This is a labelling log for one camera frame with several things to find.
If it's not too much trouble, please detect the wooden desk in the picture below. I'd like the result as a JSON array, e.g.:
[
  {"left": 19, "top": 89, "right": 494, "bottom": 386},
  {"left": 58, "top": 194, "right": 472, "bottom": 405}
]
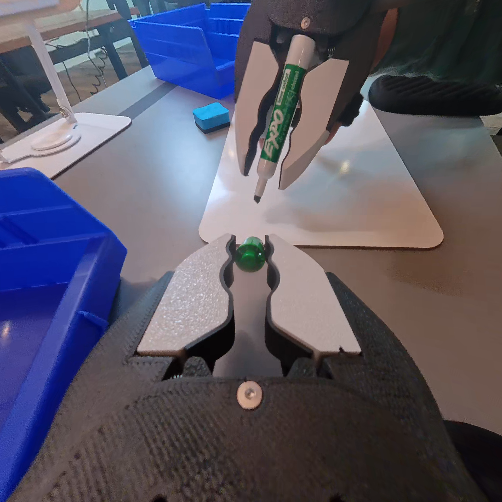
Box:
[{"left": 0, "top": 4, "right": 150, "bottom": 134}]

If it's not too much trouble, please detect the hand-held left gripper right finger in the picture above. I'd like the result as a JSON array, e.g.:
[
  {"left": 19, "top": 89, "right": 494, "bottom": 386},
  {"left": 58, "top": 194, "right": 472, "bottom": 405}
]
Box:
[{"left": 265, "top": 234, "right": 363, "bottom": 363}]

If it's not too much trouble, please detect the blue plastic bin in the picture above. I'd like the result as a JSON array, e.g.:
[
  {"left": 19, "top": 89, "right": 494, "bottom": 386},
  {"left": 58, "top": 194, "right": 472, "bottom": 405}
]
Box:
[
  {"left": 0, "top": 167, "right": 128, "bottom": 491},
  {"left": 130, "top": 3, "right": 253, "bottom": 101}
]

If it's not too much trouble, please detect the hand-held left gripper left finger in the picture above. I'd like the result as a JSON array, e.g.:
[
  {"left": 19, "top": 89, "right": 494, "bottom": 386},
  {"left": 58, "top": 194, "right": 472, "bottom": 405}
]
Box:
[{"left": 138, "top": 233, "right": 236, "bottom": 361}]

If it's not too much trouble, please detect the blue whiteboard eraser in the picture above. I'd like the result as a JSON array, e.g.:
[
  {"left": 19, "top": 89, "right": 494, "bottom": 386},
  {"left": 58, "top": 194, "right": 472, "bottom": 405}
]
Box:
[{"left": 192, "top": 102, "right": 232, "bottom": 134}]

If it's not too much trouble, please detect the green marker cap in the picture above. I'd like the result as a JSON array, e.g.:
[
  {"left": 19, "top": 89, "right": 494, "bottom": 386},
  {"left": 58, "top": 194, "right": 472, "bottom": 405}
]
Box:
[{"left": 235, "top": 235, "right": 268, "bottom": 272}]

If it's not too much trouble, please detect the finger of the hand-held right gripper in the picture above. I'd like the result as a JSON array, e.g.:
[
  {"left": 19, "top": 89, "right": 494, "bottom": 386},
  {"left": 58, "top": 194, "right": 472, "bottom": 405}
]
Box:
[
  {"left": 279, "top": 59, "right": 350, "bottom": 191},
  {"left": 234, "top": 39, "right": 288, "bottom": 189}
]

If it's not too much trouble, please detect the black coiled cable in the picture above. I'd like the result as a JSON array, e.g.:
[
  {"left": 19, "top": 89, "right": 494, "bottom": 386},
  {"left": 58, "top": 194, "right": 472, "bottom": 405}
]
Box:
[{"left": 79, "top": 0, "right": 109, "bottom": 77}]

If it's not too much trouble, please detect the green dry-erase marker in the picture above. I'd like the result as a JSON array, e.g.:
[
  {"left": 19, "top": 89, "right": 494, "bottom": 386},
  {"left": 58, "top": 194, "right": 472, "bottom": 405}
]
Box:
[{"left": 253, "top": 34, "right": 317, "bottom": 204}]

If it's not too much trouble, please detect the white whiteboard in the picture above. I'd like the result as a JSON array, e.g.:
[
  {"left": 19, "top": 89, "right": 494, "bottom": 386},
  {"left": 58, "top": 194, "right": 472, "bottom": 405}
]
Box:
[{"left": 199, "top": 94, "right": 444, "bottom": 250}]

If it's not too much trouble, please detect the person's right hand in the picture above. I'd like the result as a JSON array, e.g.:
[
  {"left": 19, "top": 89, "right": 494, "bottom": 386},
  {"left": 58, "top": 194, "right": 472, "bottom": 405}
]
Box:
[{"left": 369, "top": 7, "right": 394, "bottom": 79}]

